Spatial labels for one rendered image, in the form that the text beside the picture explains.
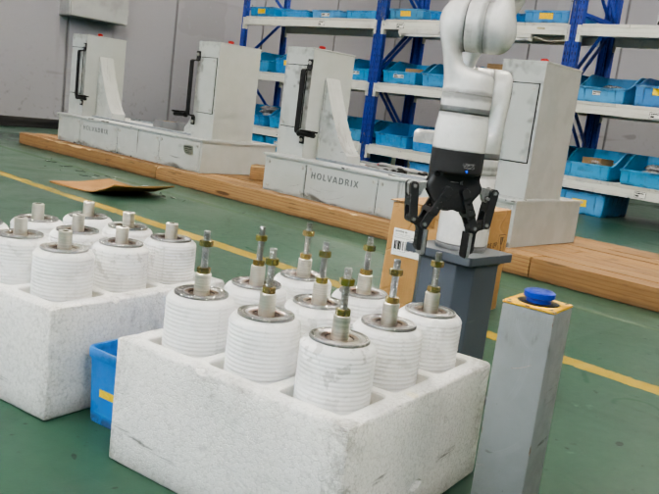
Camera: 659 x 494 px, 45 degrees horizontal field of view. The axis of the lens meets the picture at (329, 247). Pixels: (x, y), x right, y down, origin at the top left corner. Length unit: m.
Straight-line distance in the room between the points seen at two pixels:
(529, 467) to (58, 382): 0.71
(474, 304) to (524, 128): 1.77
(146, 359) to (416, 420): 0.37
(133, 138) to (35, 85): 3.05
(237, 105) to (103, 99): 1.32
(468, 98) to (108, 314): 0.66
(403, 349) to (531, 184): 2.19
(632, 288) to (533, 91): 0.85
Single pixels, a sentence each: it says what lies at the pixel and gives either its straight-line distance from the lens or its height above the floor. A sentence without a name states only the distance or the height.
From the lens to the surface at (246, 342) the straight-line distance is 1.00.
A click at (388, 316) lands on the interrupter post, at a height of 0.26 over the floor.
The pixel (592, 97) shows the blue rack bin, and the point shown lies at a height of 0.82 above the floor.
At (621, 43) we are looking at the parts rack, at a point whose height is 1.26.
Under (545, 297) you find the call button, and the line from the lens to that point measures 1.03.
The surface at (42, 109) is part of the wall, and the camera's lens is 7.94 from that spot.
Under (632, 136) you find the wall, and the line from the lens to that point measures 9.79.
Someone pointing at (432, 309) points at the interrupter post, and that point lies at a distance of 1.16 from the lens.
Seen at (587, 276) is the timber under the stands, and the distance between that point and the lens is 2.89.
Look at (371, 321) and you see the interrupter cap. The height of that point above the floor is 0.25.
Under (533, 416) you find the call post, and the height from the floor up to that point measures 0.18.
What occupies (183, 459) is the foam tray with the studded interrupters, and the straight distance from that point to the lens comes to 1.08.
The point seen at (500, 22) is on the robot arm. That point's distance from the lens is 1.11.
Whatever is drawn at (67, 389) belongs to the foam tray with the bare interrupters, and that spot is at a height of 0.04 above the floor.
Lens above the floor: 0.53
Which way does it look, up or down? 10 degrees down
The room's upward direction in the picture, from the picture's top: 7 degrees clockwise
